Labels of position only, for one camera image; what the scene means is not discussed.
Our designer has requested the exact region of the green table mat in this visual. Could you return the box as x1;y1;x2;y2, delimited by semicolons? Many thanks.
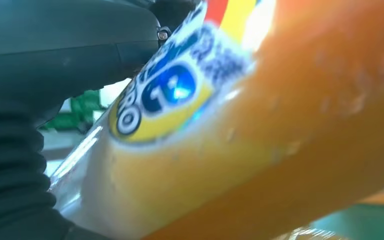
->
309;200;384;240

